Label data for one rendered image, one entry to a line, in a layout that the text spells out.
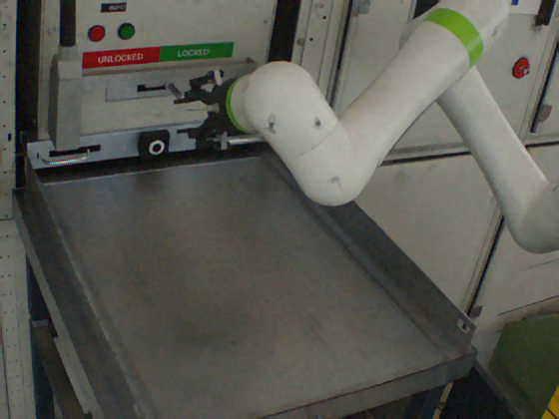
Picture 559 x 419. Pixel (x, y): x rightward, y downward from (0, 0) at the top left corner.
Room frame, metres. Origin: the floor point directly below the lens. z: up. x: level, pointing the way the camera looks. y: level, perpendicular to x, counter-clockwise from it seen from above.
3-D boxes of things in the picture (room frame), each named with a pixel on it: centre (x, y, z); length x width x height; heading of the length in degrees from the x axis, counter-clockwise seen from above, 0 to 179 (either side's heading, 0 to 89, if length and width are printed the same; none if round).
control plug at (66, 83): (1.26, 0.41, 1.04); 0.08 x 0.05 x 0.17; 33
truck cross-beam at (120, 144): (1.44, 0.28, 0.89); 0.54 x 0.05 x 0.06; 123
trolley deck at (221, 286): (1.11, 0.06, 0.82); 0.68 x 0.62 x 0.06; 33
